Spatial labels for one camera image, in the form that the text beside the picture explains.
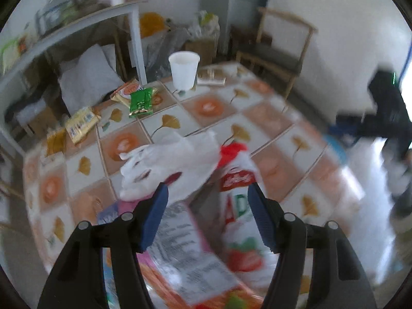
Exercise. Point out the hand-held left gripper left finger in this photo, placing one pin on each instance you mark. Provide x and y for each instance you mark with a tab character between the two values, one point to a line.
154	215

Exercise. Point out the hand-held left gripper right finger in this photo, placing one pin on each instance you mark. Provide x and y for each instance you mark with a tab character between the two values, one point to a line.
262	215

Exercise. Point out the grey refrigerator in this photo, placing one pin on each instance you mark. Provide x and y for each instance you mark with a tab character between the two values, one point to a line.
249	6

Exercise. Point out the white panel with blue edge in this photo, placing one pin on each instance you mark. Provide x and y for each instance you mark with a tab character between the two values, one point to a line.
338	32

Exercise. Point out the orange snack bag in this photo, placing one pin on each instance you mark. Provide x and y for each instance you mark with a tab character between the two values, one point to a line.
190	254

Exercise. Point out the wooden chair dark seat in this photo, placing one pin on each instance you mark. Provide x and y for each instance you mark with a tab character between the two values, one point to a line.
273	54

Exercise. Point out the blue plastic basket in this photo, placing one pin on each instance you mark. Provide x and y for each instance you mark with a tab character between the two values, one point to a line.
336	149

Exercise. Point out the yellow packet with label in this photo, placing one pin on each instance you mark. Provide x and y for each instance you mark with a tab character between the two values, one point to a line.
82	124

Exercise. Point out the white bag with green carton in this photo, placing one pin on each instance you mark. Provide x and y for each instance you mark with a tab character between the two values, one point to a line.
204	25

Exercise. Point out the white paper cup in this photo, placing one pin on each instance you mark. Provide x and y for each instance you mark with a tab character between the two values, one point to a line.
184	69

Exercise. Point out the yellow plastic bag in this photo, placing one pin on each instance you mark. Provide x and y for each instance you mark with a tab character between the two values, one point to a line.
152	24

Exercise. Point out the orange round-print packet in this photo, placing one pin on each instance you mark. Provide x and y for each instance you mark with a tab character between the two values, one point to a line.
125	90

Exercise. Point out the small flat box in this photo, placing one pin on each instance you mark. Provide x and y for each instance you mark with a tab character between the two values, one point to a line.
210	77

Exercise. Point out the white plastic bag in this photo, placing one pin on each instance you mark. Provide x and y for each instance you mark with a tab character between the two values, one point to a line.
170	161

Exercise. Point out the white strawberry drink bottle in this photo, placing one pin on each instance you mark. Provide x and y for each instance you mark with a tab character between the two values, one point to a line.
239	206

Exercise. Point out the grey rice cooker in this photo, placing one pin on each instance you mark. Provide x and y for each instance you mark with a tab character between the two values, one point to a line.
51	17

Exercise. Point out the small green packet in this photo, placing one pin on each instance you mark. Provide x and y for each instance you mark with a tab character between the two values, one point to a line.
141	103

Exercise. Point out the cardboard box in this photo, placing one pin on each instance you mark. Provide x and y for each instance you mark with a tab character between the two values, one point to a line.
202	51

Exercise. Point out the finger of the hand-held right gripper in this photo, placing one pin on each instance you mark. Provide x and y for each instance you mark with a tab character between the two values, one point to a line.
354	125

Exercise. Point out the grey plastic bag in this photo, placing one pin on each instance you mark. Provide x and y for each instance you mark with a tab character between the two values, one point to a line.
164	51

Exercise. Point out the yellow orange packet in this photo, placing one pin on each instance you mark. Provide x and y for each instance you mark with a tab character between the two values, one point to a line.
56	141

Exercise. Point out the white pillow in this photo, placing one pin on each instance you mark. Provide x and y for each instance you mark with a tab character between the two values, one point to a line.
88	74

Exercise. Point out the grey side table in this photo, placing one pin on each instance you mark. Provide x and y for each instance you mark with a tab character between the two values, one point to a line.
135	38

